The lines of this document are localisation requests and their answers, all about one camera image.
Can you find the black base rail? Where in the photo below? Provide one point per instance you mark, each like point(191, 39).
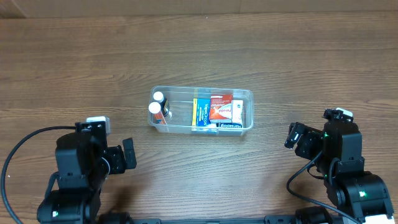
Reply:
point(268, 219)

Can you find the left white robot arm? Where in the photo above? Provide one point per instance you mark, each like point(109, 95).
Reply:
point(84, 162)

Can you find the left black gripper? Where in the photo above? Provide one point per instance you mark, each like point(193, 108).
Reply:
point(125, 155)

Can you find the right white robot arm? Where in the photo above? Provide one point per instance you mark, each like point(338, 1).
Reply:
point(336, 152)

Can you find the white orange plaster box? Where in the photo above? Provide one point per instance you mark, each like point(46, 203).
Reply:
point(237, 116)

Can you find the orange tube white cap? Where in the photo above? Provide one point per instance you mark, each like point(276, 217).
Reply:
point(156, 110)

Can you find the red white small box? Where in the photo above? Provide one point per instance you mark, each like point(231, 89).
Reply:
point(221, 108)

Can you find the clear plastic container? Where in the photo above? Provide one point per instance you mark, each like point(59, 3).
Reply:
point(180, 115)

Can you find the blue yellow VapoDrops box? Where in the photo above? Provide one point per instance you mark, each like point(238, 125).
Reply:
point(201, 108)

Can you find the black bottle white cap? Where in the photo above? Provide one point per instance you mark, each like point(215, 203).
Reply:
point(163, 101)

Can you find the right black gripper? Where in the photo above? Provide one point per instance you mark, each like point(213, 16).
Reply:
point(296, 137)

